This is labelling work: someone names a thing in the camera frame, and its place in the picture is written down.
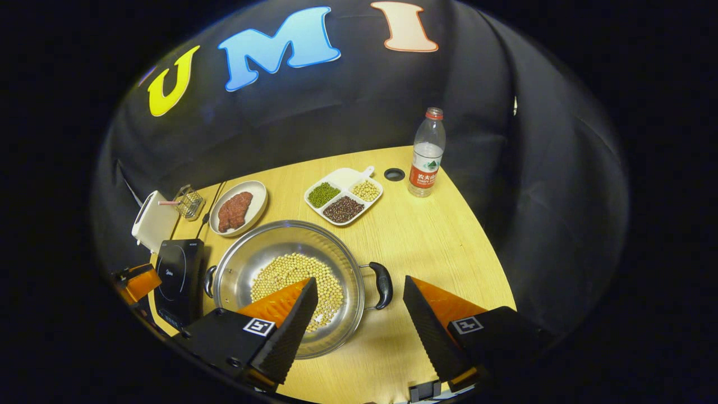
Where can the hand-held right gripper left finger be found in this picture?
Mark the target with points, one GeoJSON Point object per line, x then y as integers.
{"type": "Point", "coordinates": [291, 331]}

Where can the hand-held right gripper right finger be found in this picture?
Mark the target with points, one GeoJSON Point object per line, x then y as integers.
{"type": "Point", "coordinates": [432, 331]}

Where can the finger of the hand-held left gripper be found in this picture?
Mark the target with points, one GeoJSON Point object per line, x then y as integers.
{"type": "Point", "coordinates": [140, 283]}

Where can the black induction cooktop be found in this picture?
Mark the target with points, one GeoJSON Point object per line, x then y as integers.
{"type": "Point", "coordinates": [176, 280]}

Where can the stainless steel pot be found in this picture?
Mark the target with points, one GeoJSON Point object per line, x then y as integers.
{"type": "Point", "coordinates": [252, 258]}

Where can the pile of soybeans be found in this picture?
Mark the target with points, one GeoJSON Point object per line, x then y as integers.
{"type": "Point", "coordinates": [291, 272]}

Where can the white toaster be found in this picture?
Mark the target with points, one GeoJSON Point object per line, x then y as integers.
{"type": "Point", "coordinates": [154, 221]}

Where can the red striped straw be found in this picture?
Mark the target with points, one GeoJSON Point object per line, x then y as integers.
{"type": "Point", "coordinates": [167, 202]}

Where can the raw meat slice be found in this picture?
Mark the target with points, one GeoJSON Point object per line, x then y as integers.
{"type": "Point", "coordinates": [242, 203]}
{"type": "Point", "coordinates": [226, 220]}

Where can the pile of dark red beans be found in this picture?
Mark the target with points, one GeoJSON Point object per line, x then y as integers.
{"type": "Point", "coordinates": [343, 209]}

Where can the round grey plate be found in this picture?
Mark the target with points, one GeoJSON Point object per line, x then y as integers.
{"type": "Point", "coordinates": [255, 196]}

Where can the pile of green beans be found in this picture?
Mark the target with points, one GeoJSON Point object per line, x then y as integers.
{"type": "Point", "coordinates": [323, 194]}

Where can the pile of yellow beans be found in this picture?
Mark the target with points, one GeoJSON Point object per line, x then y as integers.
{"type": "Point", "coordinates": [366, 191]}

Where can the clear plastic water bottle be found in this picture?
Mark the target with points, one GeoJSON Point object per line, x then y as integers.
{"type": "Point", "coordinates": [426, 168]}

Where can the white divided dish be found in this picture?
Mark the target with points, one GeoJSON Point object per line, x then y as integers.
{"type": "Point", "coordinates": [343, 175]}

